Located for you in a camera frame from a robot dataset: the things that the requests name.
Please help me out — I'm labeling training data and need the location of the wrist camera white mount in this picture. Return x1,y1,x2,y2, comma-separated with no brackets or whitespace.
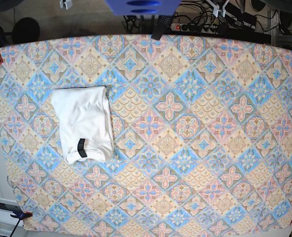
206,0,229,17
59,0,73,10

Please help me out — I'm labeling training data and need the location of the black remote-like bracket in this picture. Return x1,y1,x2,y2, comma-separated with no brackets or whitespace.
151,15,173,40

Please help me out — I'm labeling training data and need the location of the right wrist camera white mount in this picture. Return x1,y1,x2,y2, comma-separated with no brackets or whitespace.
59,0,73,10

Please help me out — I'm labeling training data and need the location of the white printed T-shirt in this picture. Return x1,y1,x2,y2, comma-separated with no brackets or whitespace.
51,86,114,164

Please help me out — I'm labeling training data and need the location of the white cabinet box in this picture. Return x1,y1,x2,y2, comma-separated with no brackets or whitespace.
0,198,21,237

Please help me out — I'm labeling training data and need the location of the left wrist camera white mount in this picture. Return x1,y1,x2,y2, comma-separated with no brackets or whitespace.
206,0,229,17

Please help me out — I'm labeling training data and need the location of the black round stand base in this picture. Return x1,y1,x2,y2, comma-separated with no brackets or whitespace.
11,17,40,44

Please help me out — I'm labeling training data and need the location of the blue orange clamp bottom left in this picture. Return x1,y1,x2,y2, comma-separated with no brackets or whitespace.
0,211,33,237

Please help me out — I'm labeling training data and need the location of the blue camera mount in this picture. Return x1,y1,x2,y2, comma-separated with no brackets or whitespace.
106,0,181,16

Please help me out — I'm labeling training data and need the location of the white power strip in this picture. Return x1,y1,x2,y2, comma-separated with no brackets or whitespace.
170,23,218,33

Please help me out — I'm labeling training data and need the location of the patterned tile tablecloth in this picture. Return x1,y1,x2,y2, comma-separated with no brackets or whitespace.
0,35,292,237

